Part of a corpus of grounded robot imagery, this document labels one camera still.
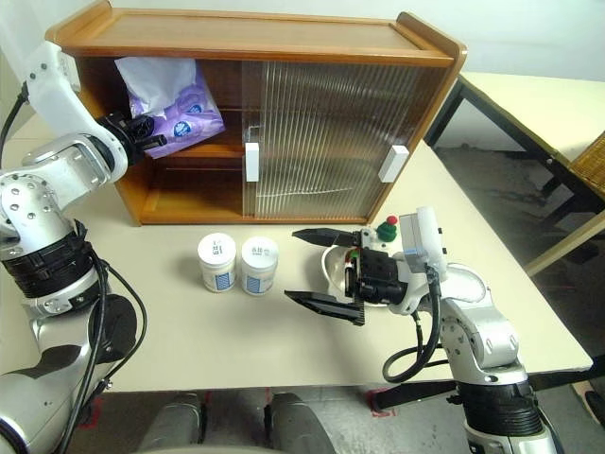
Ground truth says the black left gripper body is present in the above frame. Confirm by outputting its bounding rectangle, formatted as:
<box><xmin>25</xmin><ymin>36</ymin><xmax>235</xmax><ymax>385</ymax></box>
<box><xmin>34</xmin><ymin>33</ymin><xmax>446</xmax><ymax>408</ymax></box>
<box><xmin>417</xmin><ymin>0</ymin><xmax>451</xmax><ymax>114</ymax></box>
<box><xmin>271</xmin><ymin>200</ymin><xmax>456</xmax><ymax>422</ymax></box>
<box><xmin>97</xmin><ymin>112</ymin><xmax>156</xmax><ymax>165</ymax></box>

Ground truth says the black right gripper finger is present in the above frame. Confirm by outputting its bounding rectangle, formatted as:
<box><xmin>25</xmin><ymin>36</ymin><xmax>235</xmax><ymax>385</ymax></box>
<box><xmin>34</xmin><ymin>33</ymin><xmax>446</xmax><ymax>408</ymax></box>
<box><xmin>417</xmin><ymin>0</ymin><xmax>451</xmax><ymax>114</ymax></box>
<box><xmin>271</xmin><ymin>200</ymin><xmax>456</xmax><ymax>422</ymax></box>
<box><xmin>284</xmin><ymin>289</ymin><xmax>367</xmax><ymax>328</ymax></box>
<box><xmin>291</xmin><ymin>227</ymin><xmax>363</xmax><ymax>248</ymax></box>

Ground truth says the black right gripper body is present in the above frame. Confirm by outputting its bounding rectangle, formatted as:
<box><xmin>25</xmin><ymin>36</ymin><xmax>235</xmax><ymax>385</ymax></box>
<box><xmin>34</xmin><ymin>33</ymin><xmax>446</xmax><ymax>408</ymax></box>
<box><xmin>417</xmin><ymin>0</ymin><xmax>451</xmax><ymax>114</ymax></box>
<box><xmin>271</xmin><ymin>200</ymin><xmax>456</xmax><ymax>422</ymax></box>
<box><xmin>346</xmin><ymin>228</ymin><xmax>408</xmax><ymax>306</ymax></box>

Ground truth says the purple plastic bag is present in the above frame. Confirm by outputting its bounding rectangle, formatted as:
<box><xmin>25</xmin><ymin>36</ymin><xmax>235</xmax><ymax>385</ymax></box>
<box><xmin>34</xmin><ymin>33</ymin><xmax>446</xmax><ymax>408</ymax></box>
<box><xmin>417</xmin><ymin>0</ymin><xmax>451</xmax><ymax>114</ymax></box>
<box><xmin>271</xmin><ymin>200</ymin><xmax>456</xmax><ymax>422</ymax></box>
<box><xmin>114</xmin><ymin>56</ymin><xmax>226</xmax><ymax>160</ymax></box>

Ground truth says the white red green plush toy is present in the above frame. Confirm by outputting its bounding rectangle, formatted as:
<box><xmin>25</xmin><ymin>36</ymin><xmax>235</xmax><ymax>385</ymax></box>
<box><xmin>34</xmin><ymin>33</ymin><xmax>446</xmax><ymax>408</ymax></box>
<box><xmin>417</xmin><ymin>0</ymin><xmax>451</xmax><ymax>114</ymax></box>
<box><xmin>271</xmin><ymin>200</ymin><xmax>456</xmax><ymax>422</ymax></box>
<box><xmin>320</xmin><ymin>215</ymin><xmax>401</xmax><ymax>309</ymax></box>

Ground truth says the white plastic bottle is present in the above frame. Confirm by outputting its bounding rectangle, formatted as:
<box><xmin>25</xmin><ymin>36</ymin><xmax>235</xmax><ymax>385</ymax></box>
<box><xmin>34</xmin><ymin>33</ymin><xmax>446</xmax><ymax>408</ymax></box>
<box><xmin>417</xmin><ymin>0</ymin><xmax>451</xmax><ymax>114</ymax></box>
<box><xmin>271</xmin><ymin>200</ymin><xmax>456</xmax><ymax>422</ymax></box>
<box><xmin>197</xmin><ymin>234</ymin><xmax>237</xmax><ymax>294</ymax></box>
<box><xmin>240</xmin><ymin>236</ymin><xmax>279</xmax><ymax>297</ymax></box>

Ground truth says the white door handle block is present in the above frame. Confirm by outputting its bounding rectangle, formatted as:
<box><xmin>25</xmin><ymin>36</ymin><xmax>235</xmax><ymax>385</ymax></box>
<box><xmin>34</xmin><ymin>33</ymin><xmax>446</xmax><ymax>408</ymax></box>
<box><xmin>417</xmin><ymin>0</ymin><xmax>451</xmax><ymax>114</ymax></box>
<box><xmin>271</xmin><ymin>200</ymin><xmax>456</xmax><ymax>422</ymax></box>
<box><xmin>244</xmin><ymin>142</ymin><xmax>261</xmax><ymax>183</ymax></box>
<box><xmin>377</xmin><ymin>145</ymin><xmax>410</xmax><ymax>183</ymax></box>

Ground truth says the ribbed clear sliding door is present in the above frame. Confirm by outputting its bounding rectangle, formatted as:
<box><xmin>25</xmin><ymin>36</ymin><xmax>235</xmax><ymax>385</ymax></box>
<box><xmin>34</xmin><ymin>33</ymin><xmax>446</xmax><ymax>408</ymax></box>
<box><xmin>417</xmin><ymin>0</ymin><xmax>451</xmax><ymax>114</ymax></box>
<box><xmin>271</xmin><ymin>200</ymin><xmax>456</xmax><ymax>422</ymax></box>
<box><xmin>240</xmin><ymin>60</ymin><xmax>417</xmax><ymax>223</ymax></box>
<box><xmin>257</xmin><ymin>61</ymin><xmax>429</xmax><ymax>223</ymax></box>

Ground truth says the wooden cabinet with shelf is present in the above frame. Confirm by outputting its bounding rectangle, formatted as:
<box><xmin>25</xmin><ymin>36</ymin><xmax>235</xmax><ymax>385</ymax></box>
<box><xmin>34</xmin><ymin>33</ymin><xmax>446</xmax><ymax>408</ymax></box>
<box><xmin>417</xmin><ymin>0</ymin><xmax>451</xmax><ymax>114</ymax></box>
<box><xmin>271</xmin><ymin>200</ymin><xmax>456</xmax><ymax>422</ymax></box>
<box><xmin>45</xmin><ymin>0</ymin><xmax>468</xmax><ymax>227</ymax></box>

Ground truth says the grey right robot leg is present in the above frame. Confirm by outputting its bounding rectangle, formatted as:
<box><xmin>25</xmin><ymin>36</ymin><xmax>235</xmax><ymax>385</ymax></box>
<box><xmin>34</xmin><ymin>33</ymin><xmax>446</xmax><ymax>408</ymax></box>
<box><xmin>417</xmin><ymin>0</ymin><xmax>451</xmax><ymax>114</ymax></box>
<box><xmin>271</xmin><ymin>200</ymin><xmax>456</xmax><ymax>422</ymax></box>
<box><xmin>264</xmin><ymin>391</ymin><xmax>354</xmax><ymax>454</ymax></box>

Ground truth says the grey robot leg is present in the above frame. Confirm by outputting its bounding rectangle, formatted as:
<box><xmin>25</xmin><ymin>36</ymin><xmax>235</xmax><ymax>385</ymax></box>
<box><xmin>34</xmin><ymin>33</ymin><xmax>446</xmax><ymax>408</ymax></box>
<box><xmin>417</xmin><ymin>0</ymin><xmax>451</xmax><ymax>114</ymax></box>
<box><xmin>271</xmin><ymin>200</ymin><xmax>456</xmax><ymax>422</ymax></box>
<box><xmin>141</xmin><ymin>392</ymin><xmax>205</xmax><ymax>454</ymax></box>
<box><xmin>264</xmin><ymin>391</ymin><xmax>354</xmax><ymax>454</ymax></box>

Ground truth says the grey left robot leg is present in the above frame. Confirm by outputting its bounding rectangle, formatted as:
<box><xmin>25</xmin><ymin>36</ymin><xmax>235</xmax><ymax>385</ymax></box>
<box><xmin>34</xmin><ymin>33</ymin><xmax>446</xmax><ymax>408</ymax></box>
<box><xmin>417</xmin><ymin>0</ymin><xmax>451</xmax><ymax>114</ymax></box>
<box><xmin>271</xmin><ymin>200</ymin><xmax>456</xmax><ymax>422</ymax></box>
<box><xmin>141</xmin><ymin>392</ymin><xmax>205</xmax><ymax>454</ymax></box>

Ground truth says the wicker chair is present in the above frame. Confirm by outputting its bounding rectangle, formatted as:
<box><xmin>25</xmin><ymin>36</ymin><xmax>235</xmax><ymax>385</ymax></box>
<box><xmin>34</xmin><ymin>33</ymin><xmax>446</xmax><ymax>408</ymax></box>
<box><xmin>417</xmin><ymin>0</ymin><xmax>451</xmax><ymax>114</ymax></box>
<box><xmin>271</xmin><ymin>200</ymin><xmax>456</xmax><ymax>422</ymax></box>
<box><xmin>569</xmin><ymin>130</ymin><xmax>605</xmax><ymax>200</ymax></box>

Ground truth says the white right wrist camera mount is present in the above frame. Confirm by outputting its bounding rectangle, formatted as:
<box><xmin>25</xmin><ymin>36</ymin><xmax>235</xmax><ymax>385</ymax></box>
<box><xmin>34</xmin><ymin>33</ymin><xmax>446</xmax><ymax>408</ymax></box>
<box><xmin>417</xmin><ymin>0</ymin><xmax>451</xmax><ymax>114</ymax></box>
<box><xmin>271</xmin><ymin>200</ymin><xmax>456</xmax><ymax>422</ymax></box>
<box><xmin>387</xmin><ymin>204</ymin><xmax>450</xmax><ymax>317</ymax></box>

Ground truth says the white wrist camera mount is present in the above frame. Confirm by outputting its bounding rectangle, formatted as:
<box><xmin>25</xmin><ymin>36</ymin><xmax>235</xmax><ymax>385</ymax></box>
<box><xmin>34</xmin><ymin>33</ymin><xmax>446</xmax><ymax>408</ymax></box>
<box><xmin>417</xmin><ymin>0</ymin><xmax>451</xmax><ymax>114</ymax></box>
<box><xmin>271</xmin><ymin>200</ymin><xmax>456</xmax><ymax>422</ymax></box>
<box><xmin>26</xmin><ymin>41</ymin><xmax>119</xmax><ymax>146</ymax></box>
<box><xmin>387</xmin><ymin>204</ymin><xmax>450</xmax><ymax>317</ymax></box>

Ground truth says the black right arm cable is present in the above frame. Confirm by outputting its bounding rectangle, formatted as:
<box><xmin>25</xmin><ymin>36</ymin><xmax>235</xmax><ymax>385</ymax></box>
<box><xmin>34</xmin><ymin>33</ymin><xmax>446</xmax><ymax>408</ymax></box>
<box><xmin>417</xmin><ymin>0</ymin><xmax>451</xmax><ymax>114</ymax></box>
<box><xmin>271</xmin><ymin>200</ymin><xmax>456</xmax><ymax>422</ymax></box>
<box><xmin>381</xmin><ymin>265</ymin><xmax>445</xmax><ymax>385</ymax></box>

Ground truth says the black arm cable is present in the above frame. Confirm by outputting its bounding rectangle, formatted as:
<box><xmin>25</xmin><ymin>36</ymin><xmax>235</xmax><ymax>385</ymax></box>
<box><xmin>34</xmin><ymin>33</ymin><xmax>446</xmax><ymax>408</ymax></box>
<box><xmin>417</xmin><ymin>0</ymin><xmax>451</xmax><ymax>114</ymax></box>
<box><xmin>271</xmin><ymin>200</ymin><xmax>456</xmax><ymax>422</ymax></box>
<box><xmin>381</xmin><ymin>265</ymin><xmax>445</xmax><ymax>385</ymax></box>
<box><xmin>0</xmin><ymin>82</ymin><xmax>148</xmax><ymax>454</ymax></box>

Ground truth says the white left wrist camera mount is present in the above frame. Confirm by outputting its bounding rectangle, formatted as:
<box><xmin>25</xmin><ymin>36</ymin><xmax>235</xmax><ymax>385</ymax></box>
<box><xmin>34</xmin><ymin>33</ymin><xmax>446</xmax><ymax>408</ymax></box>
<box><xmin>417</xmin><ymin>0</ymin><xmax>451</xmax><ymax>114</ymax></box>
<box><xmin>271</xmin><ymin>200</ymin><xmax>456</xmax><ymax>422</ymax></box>
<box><xmin>26</xmin><ymin>41</ymin><xmax>119</xmax><ymax>146</ymax></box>

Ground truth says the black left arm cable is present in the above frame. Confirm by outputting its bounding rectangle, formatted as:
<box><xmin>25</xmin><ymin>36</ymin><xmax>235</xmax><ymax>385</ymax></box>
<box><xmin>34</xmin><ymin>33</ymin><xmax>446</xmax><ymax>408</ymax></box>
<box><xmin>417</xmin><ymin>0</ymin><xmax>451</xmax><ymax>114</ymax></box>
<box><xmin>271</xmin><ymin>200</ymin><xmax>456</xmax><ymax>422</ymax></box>
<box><xmin>0</xmin><ymin>82</ymin><xmax>148</xmax><ymax>454</ymax></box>

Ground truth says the beige table with black frame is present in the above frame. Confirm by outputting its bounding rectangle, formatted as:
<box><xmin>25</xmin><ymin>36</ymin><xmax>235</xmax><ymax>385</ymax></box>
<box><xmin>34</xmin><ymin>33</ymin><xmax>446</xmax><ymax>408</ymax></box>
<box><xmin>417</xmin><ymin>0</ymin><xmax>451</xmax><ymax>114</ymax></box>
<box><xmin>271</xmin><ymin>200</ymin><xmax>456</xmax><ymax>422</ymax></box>
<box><xmin>423</xmin><ymin>70</ymin><xmax>605</xmax><ymax>278</ymax></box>

